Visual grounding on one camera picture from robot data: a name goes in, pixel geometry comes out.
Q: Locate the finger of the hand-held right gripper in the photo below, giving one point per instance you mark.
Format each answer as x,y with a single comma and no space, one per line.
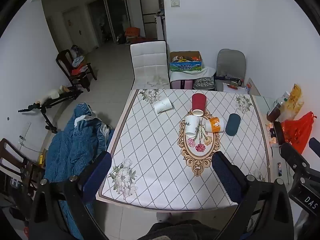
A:
315,145
293,156

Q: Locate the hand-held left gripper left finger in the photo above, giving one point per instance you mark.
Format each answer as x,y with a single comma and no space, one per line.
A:
97,177

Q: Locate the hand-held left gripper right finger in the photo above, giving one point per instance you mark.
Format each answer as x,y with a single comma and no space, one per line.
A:
225,177

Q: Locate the dark teal cup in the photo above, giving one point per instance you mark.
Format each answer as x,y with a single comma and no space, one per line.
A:
233,124

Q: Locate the orange and white paper cup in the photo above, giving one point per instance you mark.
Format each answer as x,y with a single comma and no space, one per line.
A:
215,124

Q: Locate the white cup with green print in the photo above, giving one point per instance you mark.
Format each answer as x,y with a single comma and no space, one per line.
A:
192,125

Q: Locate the red paper cup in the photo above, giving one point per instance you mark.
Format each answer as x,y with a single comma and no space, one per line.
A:
198,102

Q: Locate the plain white paper cup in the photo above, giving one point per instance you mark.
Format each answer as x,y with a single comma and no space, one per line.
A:
163,105

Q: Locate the orange plastic bag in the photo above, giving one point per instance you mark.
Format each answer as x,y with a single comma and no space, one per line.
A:
297,132

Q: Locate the blue quilted blanket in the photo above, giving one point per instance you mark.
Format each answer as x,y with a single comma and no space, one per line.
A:
72,150

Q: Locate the yellow plastic bag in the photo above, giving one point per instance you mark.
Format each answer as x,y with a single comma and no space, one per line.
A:
293,102

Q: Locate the brown liquid bottle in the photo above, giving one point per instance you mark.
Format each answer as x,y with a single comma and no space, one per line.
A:
275,110

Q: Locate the floral diamond pattern tablecloth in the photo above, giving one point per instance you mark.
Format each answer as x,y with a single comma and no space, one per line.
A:
155,160

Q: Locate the dark wooden slatted chair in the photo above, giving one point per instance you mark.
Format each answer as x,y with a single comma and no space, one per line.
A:
15,170

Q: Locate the black folding stand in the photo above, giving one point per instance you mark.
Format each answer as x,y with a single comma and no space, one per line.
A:
50,102

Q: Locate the black and white patterned bag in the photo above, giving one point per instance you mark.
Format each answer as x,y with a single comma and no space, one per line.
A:
203,82

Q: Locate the black folding umbrella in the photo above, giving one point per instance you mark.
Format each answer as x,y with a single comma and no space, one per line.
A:
228,78

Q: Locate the pink storage case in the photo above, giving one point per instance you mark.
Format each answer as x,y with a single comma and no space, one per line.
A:
181,83

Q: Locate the white folded cloth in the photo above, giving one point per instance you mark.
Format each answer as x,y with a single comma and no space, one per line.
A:
192,73

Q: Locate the grey padded chair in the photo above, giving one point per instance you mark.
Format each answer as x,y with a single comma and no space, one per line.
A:
230,66

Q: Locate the pile of clothes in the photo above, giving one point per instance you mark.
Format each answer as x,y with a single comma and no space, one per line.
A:
78,62

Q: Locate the cardboard box with blue print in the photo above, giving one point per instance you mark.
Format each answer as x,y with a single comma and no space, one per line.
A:
185,62

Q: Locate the white padded chair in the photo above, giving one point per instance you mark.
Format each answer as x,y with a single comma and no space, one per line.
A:
148,61

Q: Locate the orange box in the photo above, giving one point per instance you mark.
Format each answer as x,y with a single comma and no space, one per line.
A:
132,31

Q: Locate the white wall switch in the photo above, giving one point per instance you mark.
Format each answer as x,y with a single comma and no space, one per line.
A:
175,3

